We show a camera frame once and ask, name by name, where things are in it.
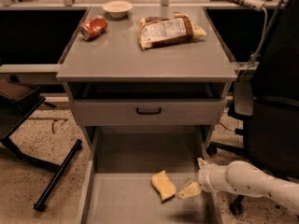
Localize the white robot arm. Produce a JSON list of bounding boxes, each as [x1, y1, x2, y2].
[[177, 158, 299, 214]]

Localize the black stand with tray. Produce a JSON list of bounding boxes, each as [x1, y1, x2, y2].
[[0, 75, 83, 213]]

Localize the white paper bowl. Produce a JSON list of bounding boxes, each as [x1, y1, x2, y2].
[[103, 0, 133, 19]]

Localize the red soda can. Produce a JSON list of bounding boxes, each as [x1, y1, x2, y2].
[[79, 15, 107, 40]]

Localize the brown chip bag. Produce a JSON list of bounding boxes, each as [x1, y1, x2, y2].
[[136, 12, 206, 49]]

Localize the yellow sponge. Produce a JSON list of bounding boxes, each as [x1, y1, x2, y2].
[[151, 170, 177, 202]]

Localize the white power cable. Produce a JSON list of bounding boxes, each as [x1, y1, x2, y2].
[[237, 7, 269, 79]]

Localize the black office chair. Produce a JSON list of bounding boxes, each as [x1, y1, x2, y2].
[[206, 0, 299, 216]]

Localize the open grey middle drawer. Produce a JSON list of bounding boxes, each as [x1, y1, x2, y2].
[[76, 129, 223, 224]]

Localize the closed grey upper drawer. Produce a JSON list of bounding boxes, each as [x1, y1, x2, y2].
[[69, 99, 226, 126]]

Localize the grey drawer cabinet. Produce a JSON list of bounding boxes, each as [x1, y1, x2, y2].
[[55, 5, 238, 224]]

